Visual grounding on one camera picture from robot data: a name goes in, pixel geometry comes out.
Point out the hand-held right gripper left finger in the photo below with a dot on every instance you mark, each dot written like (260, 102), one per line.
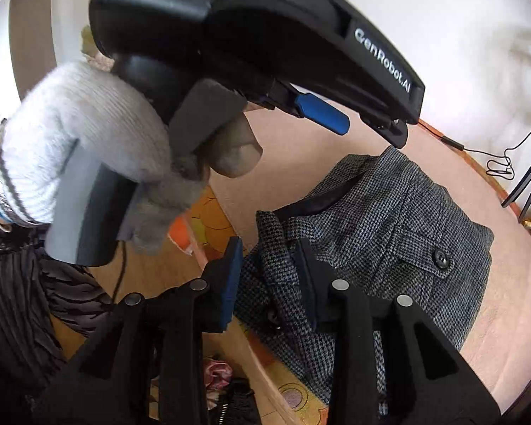
(231, 281)

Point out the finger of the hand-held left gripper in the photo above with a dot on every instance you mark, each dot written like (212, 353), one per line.
(391, 130)
(321, 113)

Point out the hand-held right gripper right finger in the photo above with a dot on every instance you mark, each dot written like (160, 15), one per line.
(306, 283)

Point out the grey houndstooth jacket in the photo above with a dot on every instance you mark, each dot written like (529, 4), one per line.
(380, 230)

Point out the person's left forearm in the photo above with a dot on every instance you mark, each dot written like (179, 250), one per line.
(0, 177)

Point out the person's left hand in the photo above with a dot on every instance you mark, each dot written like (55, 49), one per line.
(93, 115)

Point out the orange floral blanket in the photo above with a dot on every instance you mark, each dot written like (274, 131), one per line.
(212, 225)

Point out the pink crumpled cloth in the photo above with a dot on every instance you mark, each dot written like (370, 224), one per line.
(216, 374)

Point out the black tripod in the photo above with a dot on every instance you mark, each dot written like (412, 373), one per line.
(529, 177)

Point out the peach bed sheet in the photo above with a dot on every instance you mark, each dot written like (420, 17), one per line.
(500, 318)

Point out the black pleated garment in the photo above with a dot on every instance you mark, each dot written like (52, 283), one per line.
(17, 318)

